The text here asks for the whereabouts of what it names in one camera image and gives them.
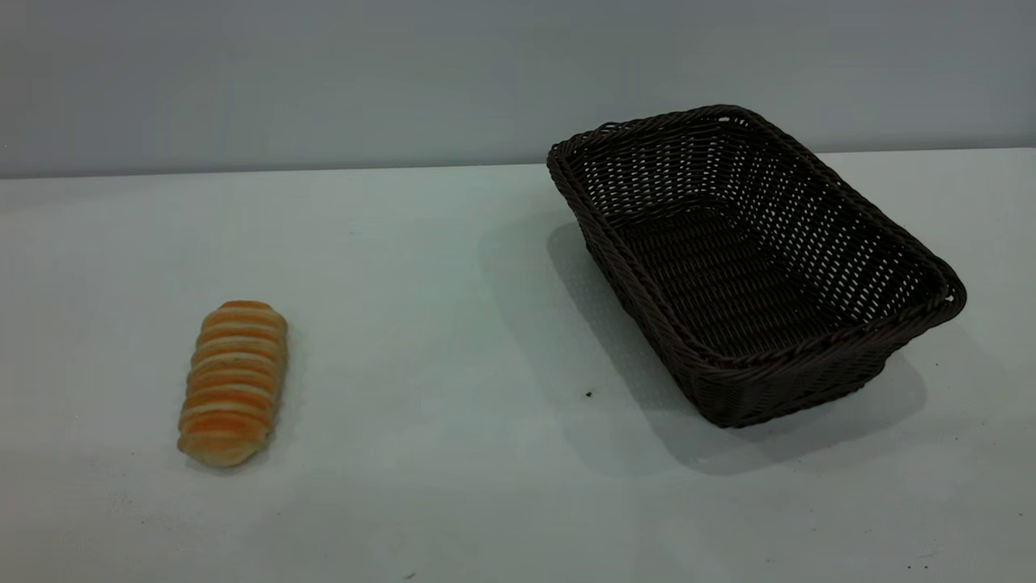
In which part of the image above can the dark brown wicker basket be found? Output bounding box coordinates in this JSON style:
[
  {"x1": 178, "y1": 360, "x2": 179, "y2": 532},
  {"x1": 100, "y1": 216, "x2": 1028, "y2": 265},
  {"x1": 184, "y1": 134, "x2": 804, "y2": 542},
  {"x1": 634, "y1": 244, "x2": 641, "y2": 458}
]
[{"x1": 546, "y1": 104, "x2": 968, "y2": 429}]

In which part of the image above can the orange striped bread roll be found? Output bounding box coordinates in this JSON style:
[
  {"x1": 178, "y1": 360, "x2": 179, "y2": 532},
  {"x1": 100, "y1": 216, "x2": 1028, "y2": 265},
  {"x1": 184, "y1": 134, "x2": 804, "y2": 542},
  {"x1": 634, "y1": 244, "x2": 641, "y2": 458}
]
[{"x1": 176, "y1": 300, "x2": 289, "y2": 469}]

